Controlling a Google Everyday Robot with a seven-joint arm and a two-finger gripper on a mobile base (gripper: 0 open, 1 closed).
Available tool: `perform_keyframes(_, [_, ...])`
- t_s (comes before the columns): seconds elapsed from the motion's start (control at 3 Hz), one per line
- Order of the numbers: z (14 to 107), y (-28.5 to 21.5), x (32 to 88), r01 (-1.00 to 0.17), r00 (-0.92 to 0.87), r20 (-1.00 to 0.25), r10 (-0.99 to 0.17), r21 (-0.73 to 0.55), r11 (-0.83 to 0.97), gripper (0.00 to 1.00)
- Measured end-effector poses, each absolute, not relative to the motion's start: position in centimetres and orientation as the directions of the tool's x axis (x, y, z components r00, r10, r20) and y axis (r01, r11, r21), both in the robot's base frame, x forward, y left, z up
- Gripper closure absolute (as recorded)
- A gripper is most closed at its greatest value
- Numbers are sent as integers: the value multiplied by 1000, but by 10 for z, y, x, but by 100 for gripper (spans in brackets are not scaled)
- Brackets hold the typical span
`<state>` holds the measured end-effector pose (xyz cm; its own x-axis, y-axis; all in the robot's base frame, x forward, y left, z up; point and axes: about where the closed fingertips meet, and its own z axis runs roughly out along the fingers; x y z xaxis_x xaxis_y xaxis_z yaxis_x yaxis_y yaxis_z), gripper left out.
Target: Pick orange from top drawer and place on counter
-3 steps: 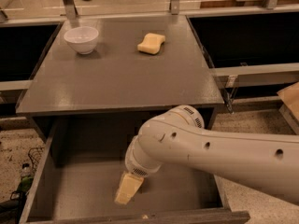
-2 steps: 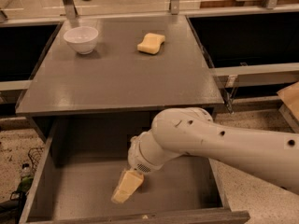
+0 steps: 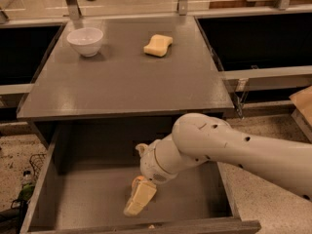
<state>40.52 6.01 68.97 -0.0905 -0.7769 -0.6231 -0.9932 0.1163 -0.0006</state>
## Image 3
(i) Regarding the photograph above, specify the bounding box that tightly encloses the orange fruit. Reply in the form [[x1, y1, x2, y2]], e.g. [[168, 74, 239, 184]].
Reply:
[[132, 175, 145, 192]]

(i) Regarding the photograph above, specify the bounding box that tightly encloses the grey cabinet counter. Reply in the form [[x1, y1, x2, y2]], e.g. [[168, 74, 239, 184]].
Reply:
[[16, 15, 235, 148]]

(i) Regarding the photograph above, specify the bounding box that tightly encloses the green bottle on floor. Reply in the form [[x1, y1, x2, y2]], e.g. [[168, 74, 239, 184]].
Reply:
[[11, 170, 35, 210]]

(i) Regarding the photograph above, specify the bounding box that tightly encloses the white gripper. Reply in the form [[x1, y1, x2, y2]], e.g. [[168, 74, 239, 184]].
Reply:
[[124, 139, 176, 216]]

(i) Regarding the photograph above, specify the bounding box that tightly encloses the yellow sponge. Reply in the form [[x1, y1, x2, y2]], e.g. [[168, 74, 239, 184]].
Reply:
[[143, 34, 173, 58]]

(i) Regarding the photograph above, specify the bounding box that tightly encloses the black wire basket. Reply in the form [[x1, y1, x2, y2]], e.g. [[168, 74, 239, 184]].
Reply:
[[29, 153, 46, 176]]

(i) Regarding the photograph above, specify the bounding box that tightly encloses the white ceramic bowl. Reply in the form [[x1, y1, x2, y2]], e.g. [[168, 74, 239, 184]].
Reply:
[[66, 27, 103, 57]]

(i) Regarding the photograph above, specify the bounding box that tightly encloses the metal bracket left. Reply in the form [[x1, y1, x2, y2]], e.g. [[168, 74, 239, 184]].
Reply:
[[65, 0, 81, 20]]

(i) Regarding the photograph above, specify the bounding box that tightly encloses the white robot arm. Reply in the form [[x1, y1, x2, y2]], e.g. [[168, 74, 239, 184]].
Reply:
[[124, 113, 312, 216]]

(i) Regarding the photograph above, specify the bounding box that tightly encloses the metal clamp under rail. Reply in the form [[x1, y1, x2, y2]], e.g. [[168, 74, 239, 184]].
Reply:
[[234, 78, 250, 118]]

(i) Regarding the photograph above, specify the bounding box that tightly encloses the open grey top drawer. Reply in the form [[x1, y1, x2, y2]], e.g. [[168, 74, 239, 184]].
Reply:
[[21, 116, 260, 234]]

